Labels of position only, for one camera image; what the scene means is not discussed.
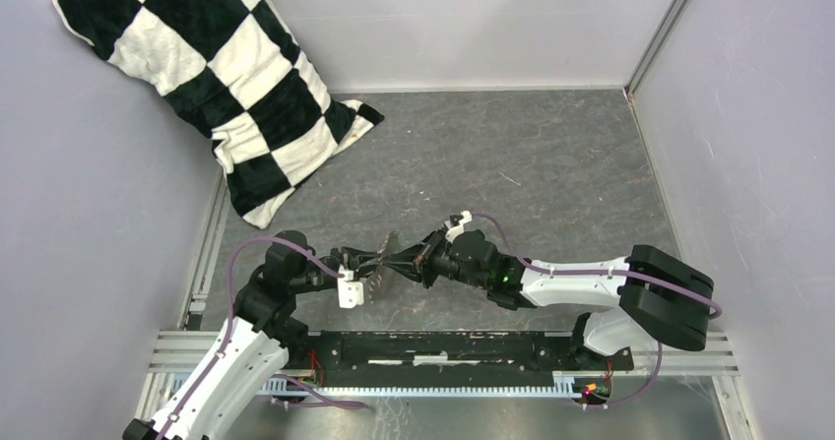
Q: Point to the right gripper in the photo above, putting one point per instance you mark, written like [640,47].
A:
[423,252]

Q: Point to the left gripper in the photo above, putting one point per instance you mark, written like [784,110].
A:
[352,258]

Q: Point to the metal key organizer plate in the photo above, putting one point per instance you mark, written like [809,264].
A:
[379,280]

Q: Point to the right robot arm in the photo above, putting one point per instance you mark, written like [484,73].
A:
[647,295]

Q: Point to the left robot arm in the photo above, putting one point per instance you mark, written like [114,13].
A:
[257,340]

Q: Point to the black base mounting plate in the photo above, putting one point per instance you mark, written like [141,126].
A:
[447,359]

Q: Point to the black and white checkered pillow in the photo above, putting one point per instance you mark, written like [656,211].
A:
[234,71]

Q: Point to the aluminium corner profile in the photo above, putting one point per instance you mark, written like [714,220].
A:
[657,41]

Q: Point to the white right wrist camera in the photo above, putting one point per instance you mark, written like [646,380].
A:
[456,225]

